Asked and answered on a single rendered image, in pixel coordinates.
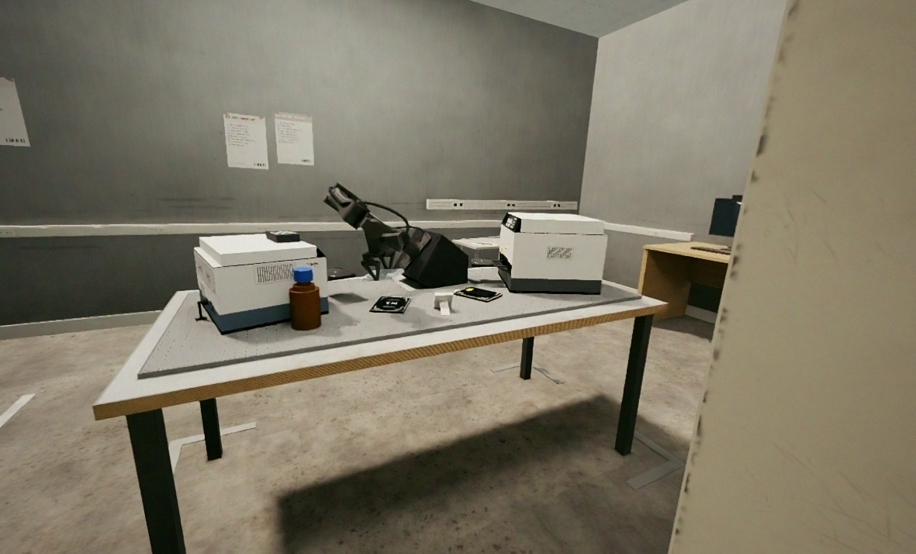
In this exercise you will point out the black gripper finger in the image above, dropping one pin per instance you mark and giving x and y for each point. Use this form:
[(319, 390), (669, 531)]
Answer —
[(392, 255), (377, 269)]

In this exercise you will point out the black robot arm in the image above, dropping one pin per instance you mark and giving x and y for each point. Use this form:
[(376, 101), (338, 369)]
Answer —
[(354, 213)]

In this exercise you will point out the brown bottle with blue cap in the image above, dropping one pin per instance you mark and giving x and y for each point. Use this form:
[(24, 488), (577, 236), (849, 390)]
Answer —
[(304, 299)]

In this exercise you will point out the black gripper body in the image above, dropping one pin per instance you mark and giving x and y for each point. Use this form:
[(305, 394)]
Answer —
[(368, 256)]

